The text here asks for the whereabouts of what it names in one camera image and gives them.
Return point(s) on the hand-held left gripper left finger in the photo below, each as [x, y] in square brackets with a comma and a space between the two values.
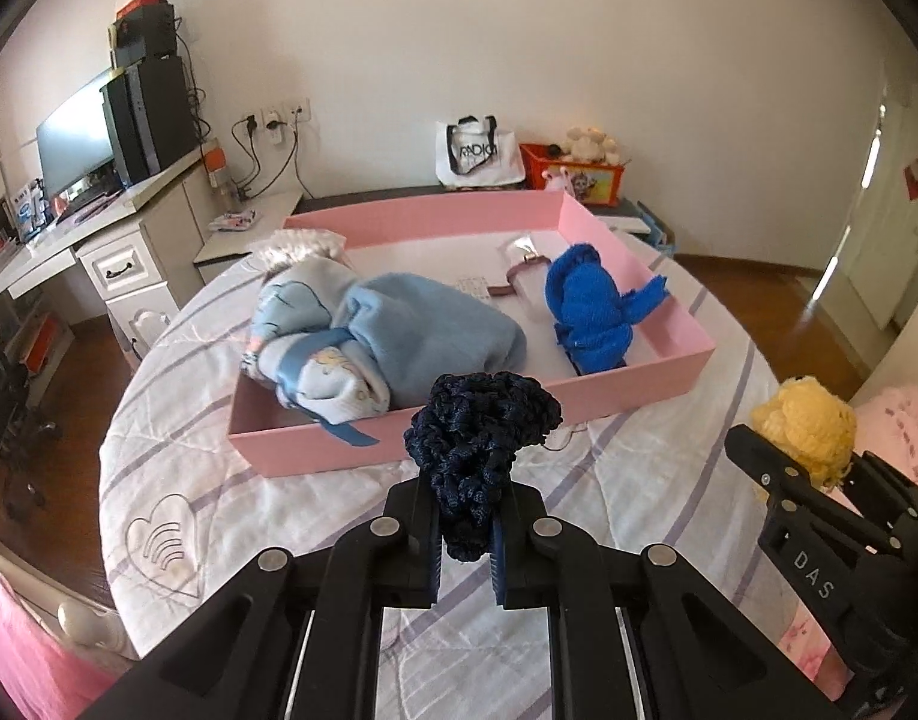
[427, 547]

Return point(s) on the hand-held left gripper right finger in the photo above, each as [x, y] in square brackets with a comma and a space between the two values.
[504, 570]

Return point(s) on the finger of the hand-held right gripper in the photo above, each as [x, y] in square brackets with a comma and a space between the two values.
[774, 465]
[898, 484]

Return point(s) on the yellow knitted piece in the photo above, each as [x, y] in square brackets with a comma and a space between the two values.
[808, 420]

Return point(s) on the navy knitted piece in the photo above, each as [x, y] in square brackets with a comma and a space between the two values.
[481, 435]

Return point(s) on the pink cardboard box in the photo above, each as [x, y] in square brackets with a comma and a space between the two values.
[639, 367]

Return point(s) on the light blue fleece cloth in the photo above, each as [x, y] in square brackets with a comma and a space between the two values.
[436, 330]

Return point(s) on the printed baby cloth with ribbon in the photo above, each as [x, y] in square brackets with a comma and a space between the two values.
[309, 360]

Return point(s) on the royal blue knitted piece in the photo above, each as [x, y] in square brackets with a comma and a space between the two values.
[586, 300]

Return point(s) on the pink printed quilt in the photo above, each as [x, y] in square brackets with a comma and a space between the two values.
[905, 420]

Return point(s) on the round table with striped cloth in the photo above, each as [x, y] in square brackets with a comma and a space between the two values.
[226, 540]

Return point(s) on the white door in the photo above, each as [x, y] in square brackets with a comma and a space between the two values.
[871, 240]

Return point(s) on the blue books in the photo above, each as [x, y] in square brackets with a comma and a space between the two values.
[656, 229]

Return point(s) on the red paper decoration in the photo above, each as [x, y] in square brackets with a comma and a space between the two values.
[916, 178]

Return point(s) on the red storage box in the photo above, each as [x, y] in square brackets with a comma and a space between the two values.
[594, 184]

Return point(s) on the pink plush toy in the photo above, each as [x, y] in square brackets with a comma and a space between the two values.
[556, 180]

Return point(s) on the white plush toy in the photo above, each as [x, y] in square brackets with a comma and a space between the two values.
[590, 144]

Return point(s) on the small patterned pouch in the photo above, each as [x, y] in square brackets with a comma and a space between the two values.
[232, 220]

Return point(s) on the white tote bag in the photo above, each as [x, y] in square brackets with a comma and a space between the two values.
[481, 157]

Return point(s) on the white desk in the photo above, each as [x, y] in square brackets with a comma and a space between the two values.
[129, 270]

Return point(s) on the pink bed sheet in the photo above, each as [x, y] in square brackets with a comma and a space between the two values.
[16, 660]

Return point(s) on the black office chair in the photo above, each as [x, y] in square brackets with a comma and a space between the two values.
[9, 420]

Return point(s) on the orange and white container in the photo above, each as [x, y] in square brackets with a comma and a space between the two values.
[217, 163]

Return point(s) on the orange red book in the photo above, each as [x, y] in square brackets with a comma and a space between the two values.
[40, 341]

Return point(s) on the white plug adapter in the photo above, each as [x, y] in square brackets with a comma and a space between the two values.
[274, 131]

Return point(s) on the black computer tower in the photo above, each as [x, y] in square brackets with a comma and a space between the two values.
[151, 120]

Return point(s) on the blue and white box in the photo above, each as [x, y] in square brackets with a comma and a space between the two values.
[28, 211]

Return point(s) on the black computer monitor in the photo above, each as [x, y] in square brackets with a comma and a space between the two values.
[73, 142]

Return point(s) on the black speaker box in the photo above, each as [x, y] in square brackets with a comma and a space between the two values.
[144, 34]

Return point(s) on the white bed frame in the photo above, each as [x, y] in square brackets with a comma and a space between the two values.
[84, 619]

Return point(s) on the white wall socket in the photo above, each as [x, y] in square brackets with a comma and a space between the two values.
[273, 111]
[300, 108]
[249, 121]

